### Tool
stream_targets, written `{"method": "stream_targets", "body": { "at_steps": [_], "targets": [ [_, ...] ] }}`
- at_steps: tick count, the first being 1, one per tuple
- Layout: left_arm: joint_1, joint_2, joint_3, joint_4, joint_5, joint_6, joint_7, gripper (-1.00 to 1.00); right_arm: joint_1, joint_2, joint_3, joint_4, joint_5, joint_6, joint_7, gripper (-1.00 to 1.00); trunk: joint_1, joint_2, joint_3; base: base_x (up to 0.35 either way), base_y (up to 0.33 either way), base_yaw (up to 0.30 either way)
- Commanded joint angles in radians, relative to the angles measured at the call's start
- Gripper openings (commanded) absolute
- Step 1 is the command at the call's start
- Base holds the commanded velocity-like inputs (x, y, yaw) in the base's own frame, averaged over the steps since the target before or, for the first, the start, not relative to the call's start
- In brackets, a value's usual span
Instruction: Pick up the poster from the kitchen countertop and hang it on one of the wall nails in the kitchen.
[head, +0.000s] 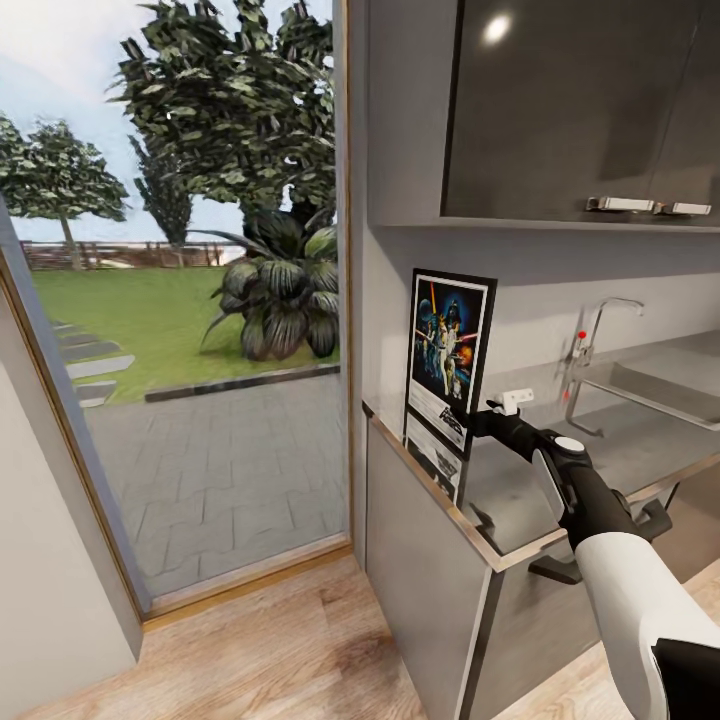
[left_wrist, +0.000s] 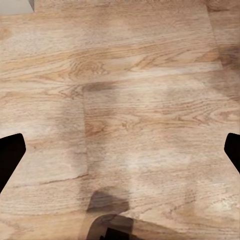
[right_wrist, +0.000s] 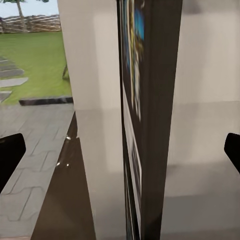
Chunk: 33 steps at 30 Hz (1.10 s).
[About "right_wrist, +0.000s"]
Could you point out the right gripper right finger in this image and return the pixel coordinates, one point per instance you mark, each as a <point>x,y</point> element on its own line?
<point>232,149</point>

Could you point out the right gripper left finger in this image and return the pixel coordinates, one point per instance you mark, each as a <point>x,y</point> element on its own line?
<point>12,149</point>

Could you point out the poster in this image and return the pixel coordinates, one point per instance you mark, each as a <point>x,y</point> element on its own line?
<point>148,41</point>

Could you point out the fixed window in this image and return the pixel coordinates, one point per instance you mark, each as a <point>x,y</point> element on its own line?
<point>36,100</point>

